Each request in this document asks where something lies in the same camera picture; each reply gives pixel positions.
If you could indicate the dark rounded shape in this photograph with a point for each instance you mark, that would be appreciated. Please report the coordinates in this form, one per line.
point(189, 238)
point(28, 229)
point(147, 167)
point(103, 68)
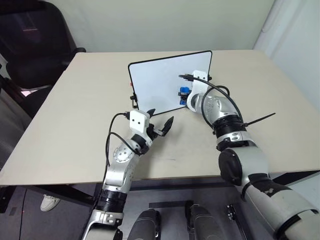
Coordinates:
point(145, 226)
point(201, 222)

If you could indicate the blue whiteboard eraser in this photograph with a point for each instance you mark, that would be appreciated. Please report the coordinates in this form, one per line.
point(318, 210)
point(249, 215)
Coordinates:
point(185, 89)

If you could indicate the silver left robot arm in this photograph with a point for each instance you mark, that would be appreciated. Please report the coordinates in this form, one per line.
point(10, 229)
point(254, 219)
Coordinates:
point(117, 172)

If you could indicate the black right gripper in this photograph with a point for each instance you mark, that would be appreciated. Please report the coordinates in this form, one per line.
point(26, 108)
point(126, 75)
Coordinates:
point(188, 102)

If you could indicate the black whiteboard stand clip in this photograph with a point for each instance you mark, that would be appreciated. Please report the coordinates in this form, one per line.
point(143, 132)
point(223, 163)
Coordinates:
point(134, 101)

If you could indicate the black framed whiteboard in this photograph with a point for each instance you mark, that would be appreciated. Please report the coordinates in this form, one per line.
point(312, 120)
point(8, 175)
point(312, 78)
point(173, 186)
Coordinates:
point(160, 82)

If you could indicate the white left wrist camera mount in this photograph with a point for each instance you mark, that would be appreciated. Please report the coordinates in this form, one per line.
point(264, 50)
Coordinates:
point(138, 122)

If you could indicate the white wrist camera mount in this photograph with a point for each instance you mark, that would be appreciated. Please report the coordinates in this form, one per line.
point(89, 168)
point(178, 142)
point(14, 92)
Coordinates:
point(138, 122)
point(198, 83)

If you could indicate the small black floor bracket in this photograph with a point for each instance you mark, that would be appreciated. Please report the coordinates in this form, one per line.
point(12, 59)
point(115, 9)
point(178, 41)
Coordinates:
point(230, 212)

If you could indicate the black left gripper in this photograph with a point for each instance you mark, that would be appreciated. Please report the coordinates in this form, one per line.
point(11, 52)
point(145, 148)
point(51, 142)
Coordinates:
point(153, 132)

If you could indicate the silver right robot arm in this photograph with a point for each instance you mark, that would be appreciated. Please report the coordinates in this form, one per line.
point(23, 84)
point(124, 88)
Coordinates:
point(252, 165)

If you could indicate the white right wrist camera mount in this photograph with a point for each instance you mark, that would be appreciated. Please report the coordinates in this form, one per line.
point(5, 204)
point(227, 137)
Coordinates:
point(198, 83)

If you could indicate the white shoe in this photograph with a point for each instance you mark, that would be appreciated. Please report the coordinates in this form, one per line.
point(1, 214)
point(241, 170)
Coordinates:
point(49, 202)

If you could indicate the black office chair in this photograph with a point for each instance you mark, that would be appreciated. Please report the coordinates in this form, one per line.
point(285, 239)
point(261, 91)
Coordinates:
point(30, 50)

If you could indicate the black table frame bar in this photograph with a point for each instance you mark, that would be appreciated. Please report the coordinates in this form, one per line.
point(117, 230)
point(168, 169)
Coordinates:
point(57, 193)

